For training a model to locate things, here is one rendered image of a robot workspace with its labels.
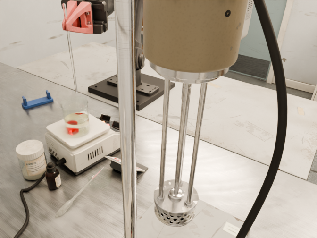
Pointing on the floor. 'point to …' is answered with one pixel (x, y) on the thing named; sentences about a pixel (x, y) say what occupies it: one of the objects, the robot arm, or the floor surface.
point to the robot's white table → (299, 151)
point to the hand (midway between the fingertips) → (66, 25)
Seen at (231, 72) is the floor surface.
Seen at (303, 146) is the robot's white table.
